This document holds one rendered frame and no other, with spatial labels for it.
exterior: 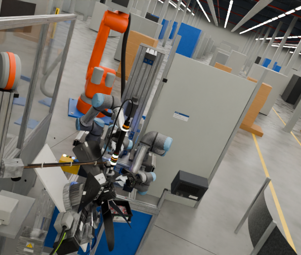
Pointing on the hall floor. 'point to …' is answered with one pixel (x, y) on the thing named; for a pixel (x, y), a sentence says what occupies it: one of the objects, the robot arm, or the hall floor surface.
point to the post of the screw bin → (98, 238)
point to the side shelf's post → (0, 245)
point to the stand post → (39, 222)
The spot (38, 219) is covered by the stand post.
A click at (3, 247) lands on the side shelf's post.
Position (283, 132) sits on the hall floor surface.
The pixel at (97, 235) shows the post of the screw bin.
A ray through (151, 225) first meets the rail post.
